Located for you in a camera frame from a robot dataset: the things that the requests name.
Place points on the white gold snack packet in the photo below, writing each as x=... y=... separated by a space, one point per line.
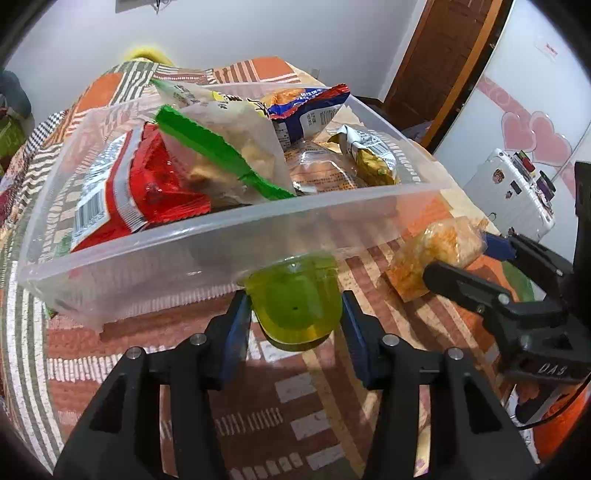
x=374 y=154

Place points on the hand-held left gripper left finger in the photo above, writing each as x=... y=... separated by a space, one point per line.
x=235 y=332

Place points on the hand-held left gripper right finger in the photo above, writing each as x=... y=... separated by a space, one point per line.
x=355 y=337

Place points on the green cardboard box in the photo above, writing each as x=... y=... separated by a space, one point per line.
x=9 y=138

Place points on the green-edged clear snack packet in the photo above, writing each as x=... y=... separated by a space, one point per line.
x=221 y=147

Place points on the clear plastic container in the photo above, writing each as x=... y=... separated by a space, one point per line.
x=184 y=258

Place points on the green jelly cup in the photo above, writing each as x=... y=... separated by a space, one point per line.
x=295 y=309

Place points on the paper notice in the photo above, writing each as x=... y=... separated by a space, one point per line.
x=547 y=50

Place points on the orange fried snack bag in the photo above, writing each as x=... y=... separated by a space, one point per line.
x=429 y=249

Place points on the clear bread packet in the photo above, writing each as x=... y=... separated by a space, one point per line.
x=318 y=173

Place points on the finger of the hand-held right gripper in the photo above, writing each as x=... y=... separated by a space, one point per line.
x=531 y=254
x=461 y=281

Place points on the patchwork blanket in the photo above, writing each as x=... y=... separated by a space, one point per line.
x=300 y=415

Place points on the yellow curved object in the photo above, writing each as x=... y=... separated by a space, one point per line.
x=147 y=53

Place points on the blue snack packet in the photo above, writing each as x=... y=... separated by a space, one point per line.
x=304 y=110

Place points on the white suitcase with stickers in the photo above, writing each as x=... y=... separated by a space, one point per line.
x=503 y=194

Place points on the red snack packet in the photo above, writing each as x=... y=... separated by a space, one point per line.
x=157 y=184

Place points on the brown wooden door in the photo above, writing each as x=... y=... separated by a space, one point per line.
x=443 y=60

